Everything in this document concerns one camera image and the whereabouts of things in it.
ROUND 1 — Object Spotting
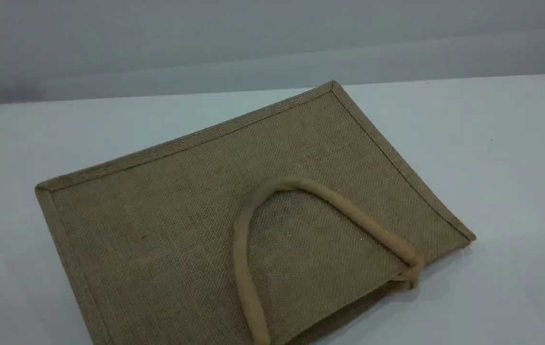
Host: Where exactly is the brown jute tote bag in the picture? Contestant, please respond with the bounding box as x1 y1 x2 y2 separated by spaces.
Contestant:
35 80 476 345

